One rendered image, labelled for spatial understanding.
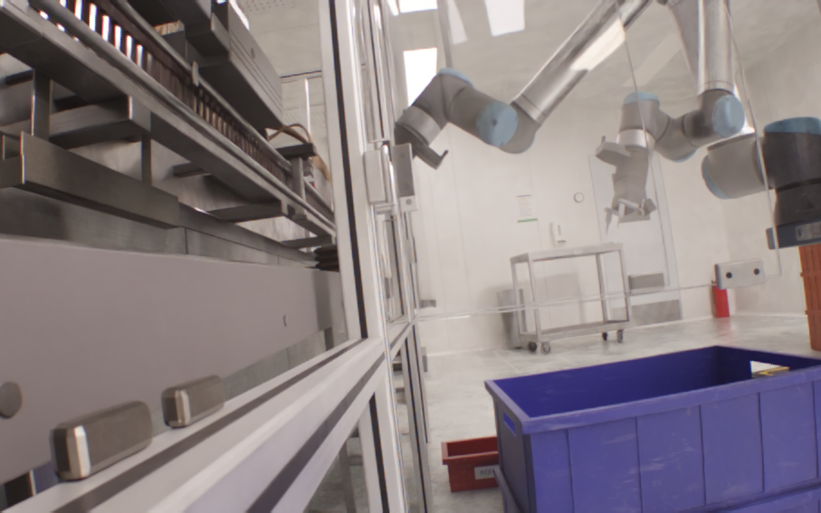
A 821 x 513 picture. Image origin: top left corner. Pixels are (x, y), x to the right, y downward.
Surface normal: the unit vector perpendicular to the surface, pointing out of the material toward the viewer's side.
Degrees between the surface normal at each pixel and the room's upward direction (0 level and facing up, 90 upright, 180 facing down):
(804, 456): 90
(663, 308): 90
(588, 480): 90
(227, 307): 90
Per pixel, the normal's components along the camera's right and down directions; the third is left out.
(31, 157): 0.99, -0.11
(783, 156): -0.92, 0.08
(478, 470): -0.04, -0.06
